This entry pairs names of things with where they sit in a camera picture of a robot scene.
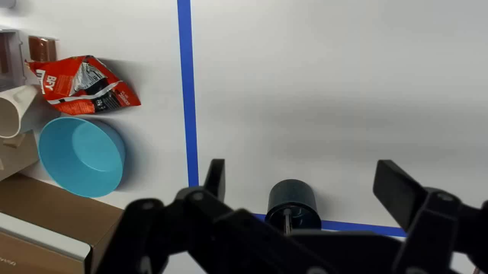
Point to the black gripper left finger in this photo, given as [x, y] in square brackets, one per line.
[168, 233]

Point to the white carton box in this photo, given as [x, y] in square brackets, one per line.
[15, 157]

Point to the brown cardboard box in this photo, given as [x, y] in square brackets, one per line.
[46, 218]

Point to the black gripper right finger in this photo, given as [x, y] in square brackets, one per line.
[436, 229]

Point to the small brown packet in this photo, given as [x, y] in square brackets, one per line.
[43, 48]

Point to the white paper cup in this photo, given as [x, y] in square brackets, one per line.
[12, 109]

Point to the light blue plastic bowl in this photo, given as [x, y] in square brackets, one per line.
[81, 154]

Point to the red crumpled chip bag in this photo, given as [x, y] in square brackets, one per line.
[76, 84]

